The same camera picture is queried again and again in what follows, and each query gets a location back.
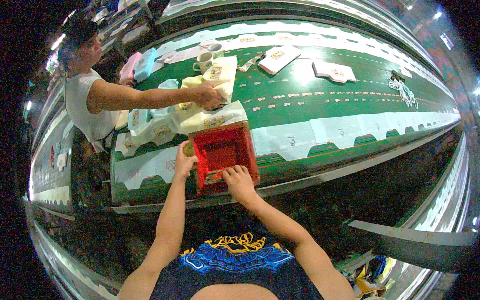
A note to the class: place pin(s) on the person's right hand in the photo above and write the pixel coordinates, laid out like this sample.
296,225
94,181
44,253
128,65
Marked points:
240,187

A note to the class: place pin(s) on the person's left hand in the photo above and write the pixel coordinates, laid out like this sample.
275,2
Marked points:
183,167

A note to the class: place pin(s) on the person's right fingers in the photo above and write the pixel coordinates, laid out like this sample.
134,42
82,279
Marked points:
236,171

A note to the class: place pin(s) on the wooden squeegee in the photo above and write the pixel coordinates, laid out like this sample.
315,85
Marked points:
213,176

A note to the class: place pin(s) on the red screen printing frame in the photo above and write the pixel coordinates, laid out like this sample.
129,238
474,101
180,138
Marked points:
221,148

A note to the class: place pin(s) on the heap of printed bags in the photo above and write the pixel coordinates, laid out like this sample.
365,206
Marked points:
168,125

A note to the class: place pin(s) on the cream printed bag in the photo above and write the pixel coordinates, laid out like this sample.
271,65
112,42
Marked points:
223,73

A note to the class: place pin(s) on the person's body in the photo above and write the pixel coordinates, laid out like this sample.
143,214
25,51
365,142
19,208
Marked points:
232,277

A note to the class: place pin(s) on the row of blank white bags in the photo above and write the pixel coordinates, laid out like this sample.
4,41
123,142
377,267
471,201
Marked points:
337,131

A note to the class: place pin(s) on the white mug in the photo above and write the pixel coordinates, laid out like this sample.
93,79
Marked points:
204,61

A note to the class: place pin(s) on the stack of white printed bags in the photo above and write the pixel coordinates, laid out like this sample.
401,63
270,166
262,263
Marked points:
333,71
278,58

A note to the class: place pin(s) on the green and white cup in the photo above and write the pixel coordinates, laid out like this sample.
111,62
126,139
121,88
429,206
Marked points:
216,48

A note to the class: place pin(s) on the white cloth sheet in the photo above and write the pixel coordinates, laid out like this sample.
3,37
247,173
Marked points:
179,56

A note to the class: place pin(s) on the stack of light blue bags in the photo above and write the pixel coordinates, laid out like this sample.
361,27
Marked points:
144,64

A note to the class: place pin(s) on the row of white bags with prints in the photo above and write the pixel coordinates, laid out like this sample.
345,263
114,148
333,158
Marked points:
300,37

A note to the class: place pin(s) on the stack of pink bags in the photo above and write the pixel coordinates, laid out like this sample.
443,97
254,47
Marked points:
129,68

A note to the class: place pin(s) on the heap of coloured bags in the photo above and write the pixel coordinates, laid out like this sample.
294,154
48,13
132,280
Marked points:
369,275

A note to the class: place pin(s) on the long printing table with bags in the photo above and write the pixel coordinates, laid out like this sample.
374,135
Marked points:
300,9
50,161

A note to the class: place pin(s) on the grey metal bar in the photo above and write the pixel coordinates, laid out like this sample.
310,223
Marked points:
412,232

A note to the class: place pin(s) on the black clip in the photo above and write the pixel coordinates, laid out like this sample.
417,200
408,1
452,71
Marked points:
396,76

